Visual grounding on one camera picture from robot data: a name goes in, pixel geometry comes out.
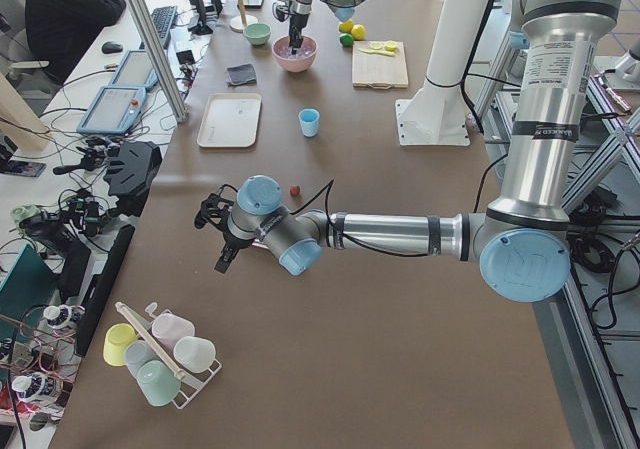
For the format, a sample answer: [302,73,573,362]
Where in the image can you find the yellow lemon outer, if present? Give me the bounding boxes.
[338,19,354,33]

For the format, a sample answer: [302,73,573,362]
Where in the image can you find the person in background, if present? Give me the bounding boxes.
[25,0,126,83]

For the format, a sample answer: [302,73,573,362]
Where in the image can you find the black computer mouse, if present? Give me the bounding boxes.
[101,41,123,54]

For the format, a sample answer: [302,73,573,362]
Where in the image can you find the cream rabbit tray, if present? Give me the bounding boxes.
[197,93,262,149]

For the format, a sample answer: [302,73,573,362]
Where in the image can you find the aluminium frame post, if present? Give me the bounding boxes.
[128,0,187,123]

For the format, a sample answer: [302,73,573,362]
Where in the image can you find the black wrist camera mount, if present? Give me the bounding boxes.
[272,0,291,22]

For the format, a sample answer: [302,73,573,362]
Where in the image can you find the green lime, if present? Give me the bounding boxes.
[339,33,354,47]

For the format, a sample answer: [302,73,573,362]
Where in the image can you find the white cup in rack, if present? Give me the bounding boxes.
[173,336,216,373]

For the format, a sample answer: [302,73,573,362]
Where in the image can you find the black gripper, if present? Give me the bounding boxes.
[288,12,309,53]
[214,230,253,273]

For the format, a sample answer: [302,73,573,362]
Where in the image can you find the grey cup in rack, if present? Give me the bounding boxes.
[124,339,156,378]

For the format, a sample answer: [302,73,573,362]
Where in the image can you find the ice cubes pile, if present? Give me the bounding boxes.
[275,45,315,60]

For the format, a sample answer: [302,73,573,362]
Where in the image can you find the light blue plastic cup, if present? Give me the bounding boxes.
[298,108,320,138]

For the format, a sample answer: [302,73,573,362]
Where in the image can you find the blue teach pendant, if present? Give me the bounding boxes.
[110,50,158,90]
[77,85,147,135]

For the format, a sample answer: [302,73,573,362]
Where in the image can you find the green bowl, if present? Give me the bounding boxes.
[243,22,271,46]

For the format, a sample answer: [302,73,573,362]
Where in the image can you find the pink bowl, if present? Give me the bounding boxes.
[272,36,317,73]

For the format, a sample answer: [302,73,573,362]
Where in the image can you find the wooden glass stand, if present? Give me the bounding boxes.
[229,0,258,33]

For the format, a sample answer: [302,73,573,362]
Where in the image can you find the wooden cutting board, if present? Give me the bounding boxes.
[352,40,409,89]

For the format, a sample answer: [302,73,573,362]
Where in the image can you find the grey folded cloth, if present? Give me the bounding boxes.
[226,63,257,86]

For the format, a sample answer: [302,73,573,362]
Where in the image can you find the yellow plastic knife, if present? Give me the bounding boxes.
[357,47,396,57]

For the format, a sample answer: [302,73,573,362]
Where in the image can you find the white wire cup rack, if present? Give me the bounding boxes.
[115,302,223,410]

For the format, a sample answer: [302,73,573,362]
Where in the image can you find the green cup in rack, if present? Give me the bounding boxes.
[136,360,181,407]

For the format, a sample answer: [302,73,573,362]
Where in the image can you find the yellow cup in rack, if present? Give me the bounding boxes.
[103,323,137,367]

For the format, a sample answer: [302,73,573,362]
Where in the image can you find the pink cup in rack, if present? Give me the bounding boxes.
[151,312,195,351]

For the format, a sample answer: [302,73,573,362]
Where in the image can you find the tea bottle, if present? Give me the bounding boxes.
[43,304,84,332]

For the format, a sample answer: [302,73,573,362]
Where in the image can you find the black keyboard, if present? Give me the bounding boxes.
[151,5,177,49]

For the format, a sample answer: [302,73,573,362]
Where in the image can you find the yellow lemon near lime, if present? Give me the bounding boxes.
[350,24,367,41]

